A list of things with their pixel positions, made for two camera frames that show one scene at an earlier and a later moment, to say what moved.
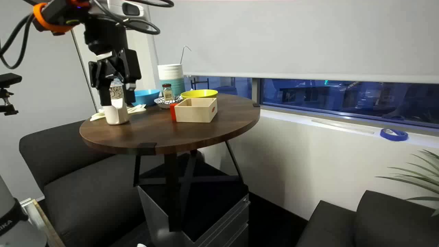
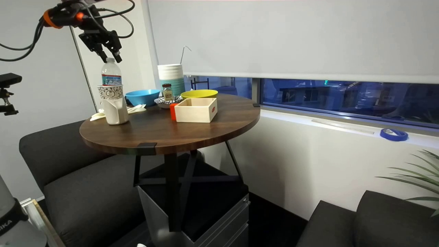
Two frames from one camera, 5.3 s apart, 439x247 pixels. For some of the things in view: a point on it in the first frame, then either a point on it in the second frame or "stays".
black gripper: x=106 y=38 to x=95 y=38
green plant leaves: x=425 y=174 stays
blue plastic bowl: x=146 y=96 stays
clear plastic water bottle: x=116 y=92 stays
